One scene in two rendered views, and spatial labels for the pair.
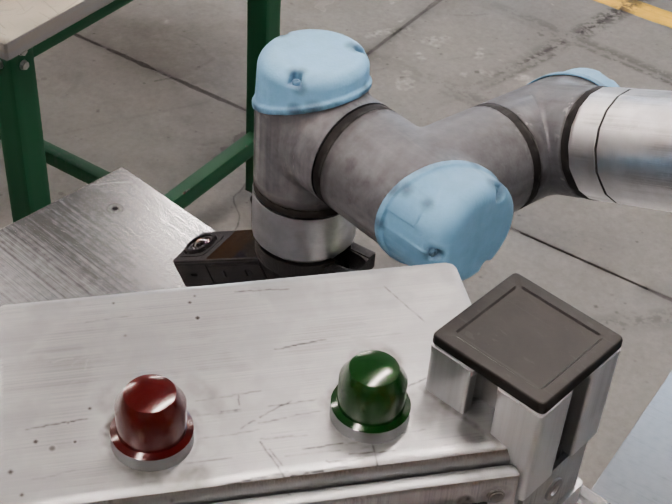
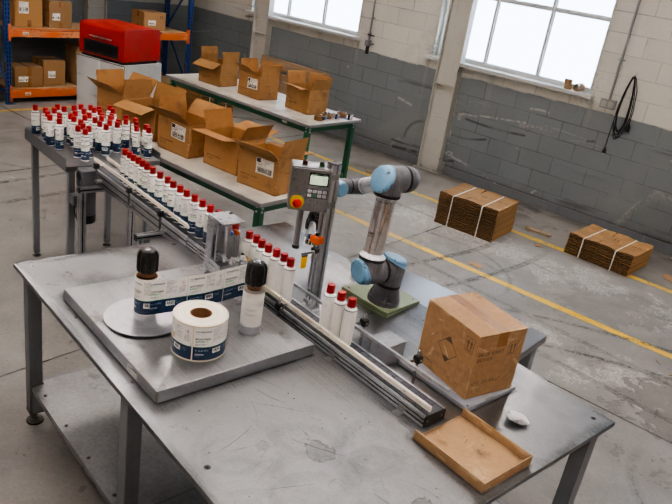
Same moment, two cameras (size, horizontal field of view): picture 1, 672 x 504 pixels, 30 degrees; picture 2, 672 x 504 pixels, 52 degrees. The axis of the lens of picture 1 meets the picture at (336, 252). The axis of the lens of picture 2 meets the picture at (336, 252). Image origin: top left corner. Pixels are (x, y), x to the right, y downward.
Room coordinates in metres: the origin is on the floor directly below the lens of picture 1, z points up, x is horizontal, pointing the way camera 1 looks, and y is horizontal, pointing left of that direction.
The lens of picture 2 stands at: (-2.46, -0.38, 2.27)
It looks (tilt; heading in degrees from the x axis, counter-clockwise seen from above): 23 degrees down; 5
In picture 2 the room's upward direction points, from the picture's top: 9 degrees clockwise
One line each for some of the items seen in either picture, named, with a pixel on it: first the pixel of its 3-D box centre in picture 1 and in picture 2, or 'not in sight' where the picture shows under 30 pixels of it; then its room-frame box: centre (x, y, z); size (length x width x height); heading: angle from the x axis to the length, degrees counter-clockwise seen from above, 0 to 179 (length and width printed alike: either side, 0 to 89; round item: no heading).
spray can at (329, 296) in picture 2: not in sight; (328, 306); (0.03, -0.16, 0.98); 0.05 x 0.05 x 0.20
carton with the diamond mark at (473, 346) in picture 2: not in sight; (470, 343); (-0.03, -0.73, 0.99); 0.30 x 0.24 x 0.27; 40
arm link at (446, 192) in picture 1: (432, 187); (338, 186); (0.64, -0.06, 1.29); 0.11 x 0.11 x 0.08; 44
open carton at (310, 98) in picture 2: not in sight; (305, 92); (4.54, 0.83, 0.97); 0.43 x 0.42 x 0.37; 145
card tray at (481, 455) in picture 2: not in sight; (472, 447); (-0.50, -0.76, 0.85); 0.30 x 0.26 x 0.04; 49
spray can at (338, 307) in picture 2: not in sight; (338, 314); (-0.02, -0.21, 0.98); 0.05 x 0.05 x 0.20
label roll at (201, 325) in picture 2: not in sight; (199, 330); (-0.30, 0.26, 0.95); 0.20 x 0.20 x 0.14
